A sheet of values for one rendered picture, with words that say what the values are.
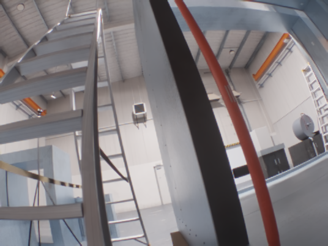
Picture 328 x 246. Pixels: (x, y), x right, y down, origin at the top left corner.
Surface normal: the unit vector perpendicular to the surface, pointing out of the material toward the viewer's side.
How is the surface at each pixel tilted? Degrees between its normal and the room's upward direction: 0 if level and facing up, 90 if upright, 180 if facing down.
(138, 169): 90
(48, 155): 90
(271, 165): 90
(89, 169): 66
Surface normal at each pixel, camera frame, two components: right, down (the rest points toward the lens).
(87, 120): 0.01, -0.72
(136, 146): 0.04, -0.37
